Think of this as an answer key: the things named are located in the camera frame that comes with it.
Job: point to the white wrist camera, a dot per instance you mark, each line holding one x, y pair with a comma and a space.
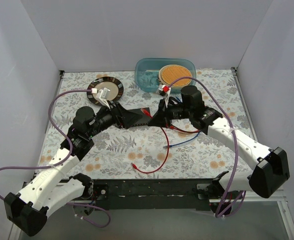
163, 90
101, 96

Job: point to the black network switch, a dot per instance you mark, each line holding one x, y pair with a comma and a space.
145, 116

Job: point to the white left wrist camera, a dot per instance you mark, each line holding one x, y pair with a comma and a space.
101, 96

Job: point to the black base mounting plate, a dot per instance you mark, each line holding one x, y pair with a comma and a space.
114, 194

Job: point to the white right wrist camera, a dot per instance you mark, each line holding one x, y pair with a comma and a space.
163, 90

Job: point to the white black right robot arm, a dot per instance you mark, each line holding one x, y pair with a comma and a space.
269, 168

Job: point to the dark rimmed beige plate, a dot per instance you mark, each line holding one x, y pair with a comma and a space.
112, 89

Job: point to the striped bowl in container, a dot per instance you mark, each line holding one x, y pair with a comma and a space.
182, 83

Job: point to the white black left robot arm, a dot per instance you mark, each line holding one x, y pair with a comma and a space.
30, 208

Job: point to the teal transparent plastic container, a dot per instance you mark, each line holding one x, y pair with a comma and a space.
147, 71

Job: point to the orange woven round coaster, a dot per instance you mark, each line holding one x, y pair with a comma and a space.
170, 73

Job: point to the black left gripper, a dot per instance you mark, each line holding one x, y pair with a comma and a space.
118, 115

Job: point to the aluminium frame rail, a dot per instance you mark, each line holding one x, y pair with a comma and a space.
253, 197

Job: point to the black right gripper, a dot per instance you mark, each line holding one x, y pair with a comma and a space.
165, 116

